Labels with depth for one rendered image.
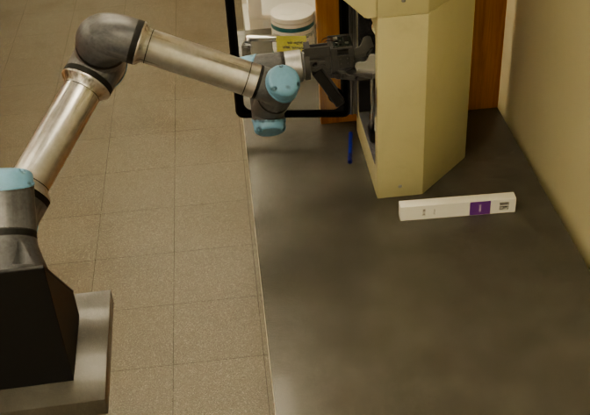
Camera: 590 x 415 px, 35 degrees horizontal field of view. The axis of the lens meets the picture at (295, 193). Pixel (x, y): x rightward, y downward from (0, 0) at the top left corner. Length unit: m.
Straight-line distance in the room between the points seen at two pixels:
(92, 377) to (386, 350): 0.57
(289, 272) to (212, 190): 1.96
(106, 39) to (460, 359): 0.97
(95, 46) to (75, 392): 0.71
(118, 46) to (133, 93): 2.80
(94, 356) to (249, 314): 1.49
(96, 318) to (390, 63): 0.83
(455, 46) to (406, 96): 0.17
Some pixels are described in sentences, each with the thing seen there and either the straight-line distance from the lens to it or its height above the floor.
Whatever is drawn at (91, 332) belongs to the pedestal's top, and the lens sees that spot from 1.97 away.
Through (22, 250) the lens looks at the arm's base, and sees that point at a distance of 1.83.
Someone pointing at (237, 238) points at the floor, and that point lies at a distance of 3.69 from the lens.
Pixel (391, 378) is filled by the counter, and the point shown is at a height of 0.94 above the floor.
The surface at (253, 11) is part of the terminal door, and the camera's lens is 2.36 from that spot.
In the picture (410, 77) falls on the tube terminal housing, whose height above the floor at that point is 1.26.
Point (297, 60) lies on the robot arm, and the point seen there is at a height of 1.27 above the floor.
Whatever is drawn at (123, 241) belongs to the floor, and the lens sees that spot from 3.77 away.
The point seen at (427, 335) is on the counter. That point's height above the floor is 0.94.
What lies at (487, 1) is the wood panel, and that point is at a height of 1.26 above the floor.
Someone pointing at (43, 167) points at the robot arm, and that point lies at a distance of 2.02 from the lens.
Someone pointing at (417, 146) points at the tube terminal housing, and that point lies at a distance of 2.19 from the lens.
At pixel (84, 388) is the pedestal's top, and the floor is 0.94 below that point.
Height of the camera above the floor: 2.25
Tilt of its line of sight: 35 degrees down
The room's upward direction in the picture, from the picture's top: 3 degrees counter-clockwise
